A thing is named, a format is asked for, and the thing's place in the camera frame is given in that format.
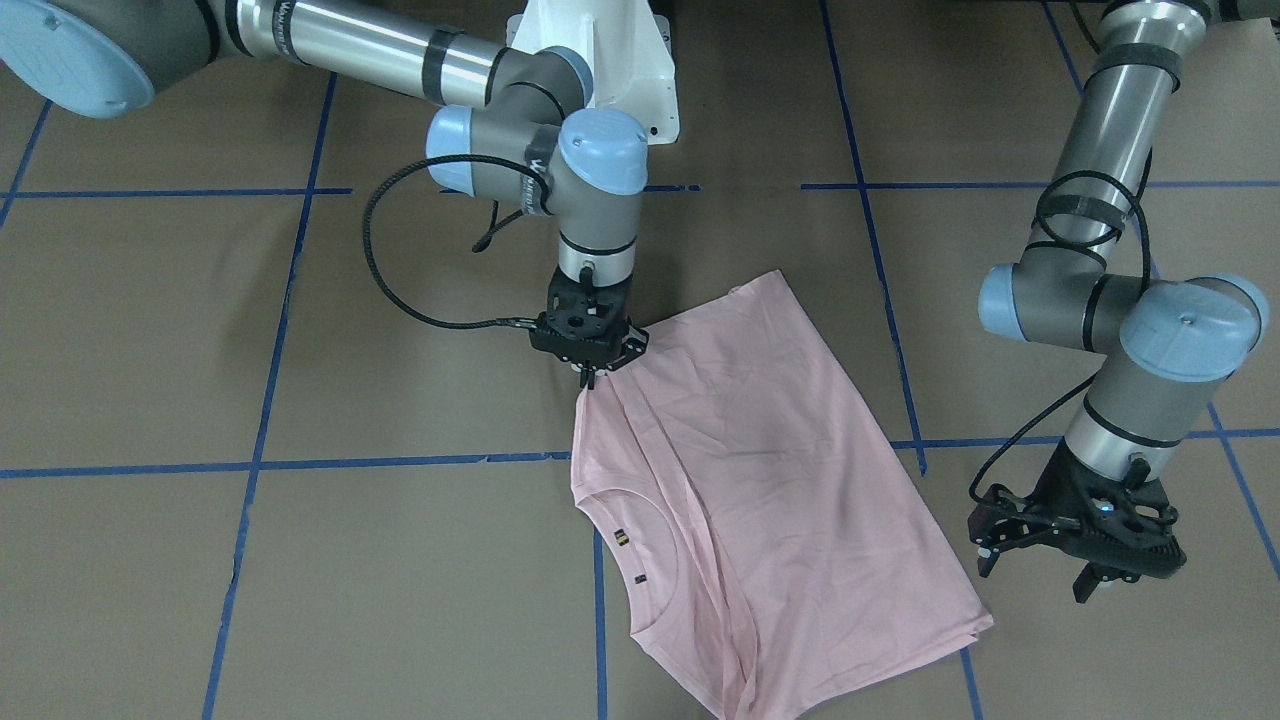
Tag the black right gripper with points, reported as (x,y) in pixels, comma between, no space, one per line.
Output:
(637,341)

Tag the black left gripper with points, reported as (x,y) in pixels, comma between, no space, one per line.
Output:
(1052,491)

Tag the pink Snoopy t-shirt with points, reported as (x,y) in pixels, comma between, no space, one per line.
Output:
(774,551)

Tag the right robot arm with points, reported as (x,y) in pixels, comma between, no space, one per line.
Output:
(510,127)

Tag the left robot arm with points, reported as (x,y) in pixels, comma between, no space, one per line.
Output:
(1085,280)

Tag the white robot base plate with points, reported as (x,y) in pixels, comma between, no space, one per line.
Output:
(628,46)

